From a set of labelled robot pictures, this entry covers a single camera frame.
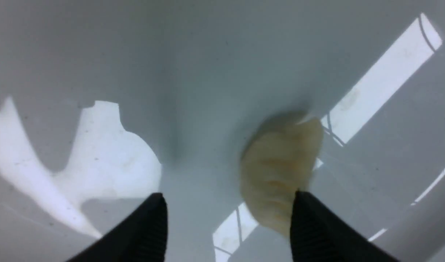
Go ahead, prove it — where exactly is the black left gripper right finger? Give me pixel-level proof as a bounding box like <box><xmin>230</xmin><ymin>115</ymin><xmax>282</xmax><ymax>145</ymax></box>
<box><xmin>290</xmin><ymin>191</ymin><xmax>397</xmax><ymax>262</ymax></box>

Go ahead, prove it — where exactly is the beige dumpling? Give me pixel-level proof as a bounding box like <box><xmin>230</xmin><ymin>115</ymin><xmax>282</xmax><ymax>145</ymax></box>
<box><xmin>239</xmin><ymin>113</ymin><xmax>323</xmax><ymax>239</ymax></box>

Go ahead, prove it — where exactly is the white square plate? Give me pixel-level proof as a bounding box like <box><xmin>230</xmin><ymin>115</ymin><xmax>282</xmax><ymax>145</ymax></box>
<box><xmin>0</xmin><ymin>0</ymin><xmax>445</xmax><ymax>262</ymax></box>

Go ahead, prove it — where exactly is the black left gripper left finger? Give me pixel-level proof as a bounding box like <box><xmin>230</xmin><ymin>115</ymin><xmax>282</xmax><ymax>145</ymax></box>
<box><xmin>69</xmin><ymin>193</ymin><xmax>168</xmax><ymax>262</ymax></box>

